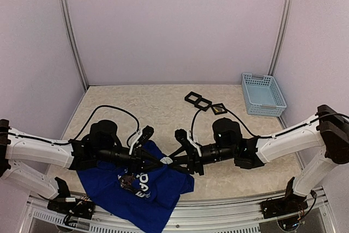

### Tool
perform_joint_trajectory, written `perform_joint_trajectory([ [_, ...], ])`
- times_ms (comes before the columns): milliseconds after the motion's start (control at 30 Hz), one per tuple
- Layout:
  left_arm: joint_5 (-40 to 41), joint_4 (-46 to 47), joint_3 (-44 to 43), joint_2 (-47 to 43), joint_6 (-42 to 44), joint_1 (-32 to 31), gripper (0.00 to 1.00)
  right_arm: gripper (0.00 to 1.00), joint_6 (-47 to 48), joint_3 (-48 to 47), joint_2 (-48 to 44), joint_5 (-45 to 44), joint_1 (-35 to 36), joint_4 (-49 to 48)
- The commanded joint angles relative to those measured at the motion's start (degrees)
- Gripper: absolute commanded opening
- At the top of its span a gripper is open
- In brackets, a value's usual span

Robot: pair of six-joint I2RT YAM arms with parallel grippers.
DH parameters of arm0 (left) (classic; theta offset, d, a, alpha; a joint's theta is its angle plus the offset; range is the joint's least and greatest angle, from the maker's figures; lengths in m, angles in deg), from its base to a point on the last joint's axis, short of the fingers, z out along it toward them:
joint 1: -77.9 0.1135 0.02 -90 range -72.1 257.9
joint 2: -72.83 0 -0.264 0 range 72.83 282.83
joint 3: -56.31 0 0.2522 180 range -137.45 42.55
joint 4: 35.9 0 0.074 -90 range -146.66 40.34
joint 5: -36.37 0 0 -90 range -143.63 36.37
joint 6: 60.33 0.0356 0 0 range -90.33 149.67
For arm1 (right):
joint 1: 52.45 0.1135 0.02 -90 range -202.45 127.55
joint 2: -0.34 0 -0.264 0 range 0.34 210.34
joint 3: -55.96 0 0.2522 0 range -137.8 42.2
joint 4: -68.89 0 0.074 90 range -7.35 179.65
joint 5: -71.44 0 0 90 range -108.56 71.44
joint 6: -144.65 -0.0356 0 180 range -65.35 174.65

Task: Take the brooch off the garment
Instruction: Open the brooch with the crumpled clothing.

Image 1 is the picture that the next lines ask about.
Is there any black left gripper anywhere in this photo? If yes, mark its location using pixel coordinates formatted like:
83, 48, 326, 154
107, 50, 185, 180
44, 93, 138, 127
95, 145, 163, 176

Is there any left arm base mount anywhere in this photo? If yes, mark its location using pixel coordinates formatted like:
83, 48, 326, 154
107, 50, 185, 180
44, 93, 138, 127
47, 195, 95, 219

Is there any aluminium front rail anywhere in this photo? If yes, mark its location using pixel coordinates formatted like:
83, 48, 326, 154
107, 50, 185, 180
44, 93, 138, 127
19, 187, 338, 232

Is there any blue printed t-shirt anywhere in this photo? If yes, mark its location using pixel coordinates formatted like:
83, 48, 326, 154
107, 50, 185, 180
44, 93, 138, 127
76, 140, 195, 233

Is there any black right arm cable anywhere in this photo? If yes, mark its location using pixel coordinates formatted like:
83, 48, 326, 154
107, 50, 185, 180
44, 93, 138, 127
190, 104, 349, 141

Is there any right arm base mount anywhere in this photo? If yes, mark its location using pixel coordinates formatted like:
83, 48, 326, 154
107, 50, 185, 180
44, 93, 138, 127
260, 186, 309, 220

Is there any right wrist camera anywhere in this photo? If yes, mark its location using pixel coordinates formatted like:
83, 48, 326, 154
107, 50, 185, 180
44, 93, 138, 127
174, 129, 201, 152

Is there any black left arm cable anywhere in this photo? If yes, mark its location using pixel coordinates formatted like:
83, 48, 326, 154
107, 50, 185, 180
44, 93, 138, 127
8, 104, 141, 146

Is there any black square frame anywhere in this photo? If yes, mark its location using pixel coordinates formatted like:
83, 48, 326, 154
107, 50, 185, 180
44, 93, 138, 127
194, 98, 212, 112
211, 103, 227, 115
184, 91, 202, 108

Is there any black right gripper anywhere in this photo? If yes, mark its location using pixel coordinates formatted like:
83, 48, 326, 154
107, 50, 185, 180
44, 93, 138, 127
167, 143, 235, 176

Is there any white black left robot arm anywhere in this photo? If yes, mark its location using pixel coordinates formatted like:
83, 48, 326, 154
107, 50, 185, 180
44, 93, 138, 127
1, 119, 163, 214

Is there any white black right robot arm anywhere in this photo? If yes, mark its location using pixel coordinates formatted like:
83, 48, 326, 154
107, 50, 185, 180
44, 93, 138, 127
163, 105, 348, 213

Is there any light blue plastic basket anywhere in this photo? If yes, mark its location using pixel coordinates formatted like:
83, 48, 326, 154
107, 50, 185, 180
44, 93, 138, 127
242, 73, 287, 117

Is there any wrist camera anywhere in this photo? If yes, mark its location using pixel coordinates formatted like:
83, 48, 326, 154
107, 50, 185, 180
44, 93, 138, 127
129, 126, 154, 155
174, 129, 201, 152

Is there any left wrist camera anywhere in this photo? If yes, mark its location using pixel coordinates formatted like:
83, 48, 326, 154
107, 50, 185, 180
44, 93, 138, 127
129, 126, 154, 155

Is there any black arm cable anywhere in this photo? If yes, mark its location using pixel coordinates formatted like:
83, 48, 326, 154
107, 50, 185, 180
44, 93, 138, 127
190, 104, 349, 141
8, 104, 141, 146

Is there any aluminium corner post left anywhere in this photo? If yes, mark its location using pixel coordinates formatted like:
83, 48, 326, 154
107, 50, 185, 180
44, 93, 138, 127
59, 0, 89, 92

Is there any aluminium corner post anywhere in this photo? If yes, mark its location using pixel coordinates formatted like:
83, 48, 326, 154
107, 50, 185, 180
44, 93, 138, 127
59, 0, 89, 92
268, 0, 292, 76

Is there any aluminium corner post right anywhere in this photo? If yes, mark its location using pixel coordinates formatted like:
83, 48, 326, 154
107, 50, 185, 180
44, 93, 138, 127
268, 0, 292, 76

